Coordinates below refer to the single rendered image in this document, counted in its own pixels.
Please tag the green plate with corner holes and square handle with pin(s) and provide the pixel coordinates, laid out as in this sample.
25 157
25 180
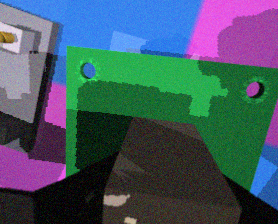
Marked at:
178 123

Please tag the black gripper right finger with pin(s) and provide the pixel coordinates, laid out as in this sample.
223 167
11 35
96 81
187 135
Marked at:
254 210

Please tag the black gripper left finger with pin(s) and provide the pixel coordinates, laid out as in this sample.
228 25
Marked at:
76 199

